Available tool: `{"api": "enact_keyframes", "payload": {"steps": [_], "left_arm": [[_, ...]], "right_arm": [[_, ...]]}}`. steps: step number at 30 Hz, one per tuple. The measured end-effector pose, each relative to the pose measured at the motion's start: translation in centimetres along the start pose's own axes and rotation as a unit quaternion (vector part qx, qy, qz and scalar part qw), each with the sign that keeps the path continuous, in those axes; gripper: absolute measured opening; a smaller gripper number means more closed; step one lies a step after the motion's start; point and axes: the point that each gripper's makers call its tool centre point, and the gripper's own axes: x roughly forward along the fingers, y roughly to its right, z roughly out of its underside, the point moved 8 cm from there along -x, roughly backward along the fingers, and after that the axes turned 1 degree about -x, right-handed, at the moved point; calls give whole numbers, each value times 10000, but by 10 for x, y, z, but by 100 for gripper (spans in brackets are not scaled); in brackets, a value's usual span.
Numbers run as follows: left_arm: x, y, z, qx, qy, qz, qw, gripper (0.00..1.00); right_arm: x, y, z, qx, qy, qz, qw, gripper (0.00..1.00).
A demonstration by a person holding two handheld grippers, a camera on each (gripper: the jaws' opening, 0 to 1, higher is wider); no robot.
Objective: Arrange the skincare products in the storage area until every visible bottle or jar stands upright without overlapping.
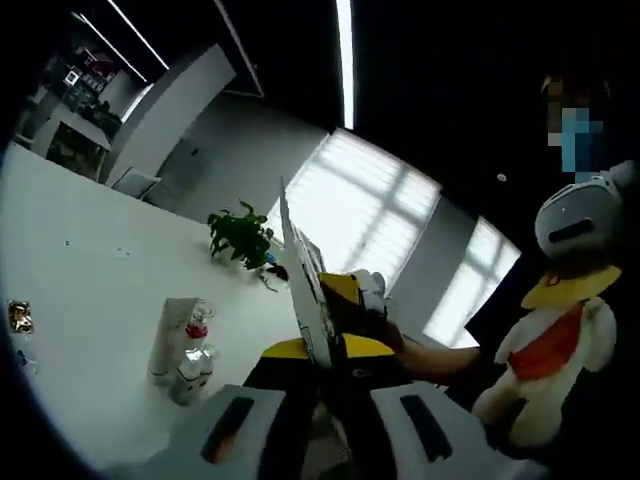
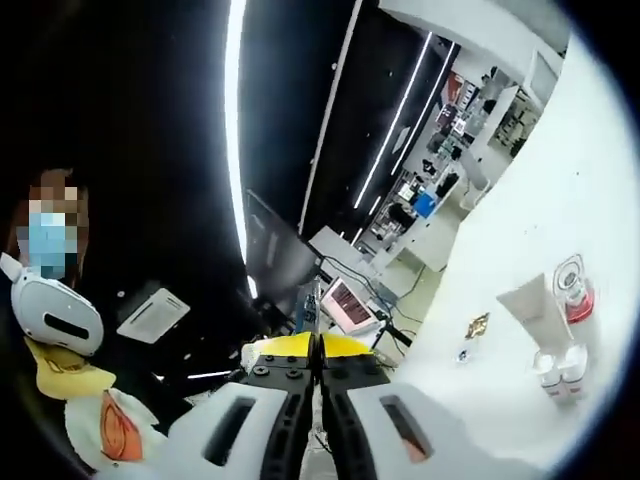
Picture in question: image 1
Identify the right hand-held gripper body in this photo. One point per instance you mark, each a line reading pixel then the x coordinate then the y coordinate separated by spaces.
pixel 372 290

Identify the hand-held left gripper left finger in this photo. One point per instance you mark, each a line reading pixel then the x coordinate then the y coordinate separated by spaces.
pixel 240 430

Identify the red and black item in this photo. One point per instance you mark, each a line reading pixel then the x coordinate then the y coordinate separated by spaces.
pixel 277 272

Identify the tall white skincare tube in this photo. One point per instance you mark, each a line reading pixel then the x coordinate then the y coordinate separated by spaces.
pixel 167 340

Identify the dark green skincare sachet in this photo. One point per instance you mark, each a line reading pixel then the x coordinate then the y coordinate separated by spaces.
pixel 305 300

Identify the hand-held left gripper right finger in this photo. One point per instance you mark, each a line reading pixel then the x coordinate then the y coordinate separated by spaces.
pixel 400 435

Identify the grey chest-worn device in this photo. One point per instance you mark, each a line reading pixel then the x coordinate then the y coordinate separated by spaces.
pixel 575 220

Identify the gold foil skincare sachet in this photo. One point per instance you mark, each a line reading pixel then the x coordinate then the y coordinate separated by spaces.
pixel 21 316

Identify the small clear skincare sachet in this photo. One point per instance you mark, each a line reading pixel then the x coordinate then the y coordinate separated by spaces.
pixel 26 361

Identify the white plush toy, orange scarf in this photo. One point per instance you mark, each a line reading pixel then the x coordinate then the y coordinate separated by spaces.
pixel 550 360

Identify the potted green plant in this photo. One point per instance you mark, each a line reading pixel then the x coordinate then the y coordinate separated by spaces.
pixel 240 237

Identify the white floor cabinet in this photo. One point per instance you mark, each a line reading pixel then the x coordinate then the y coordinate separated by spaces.
pixel 187 167

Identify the tall red-collared skincare pump bottle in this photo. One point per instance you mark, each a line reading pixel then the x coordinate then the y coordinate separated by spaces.
pixel 197 330

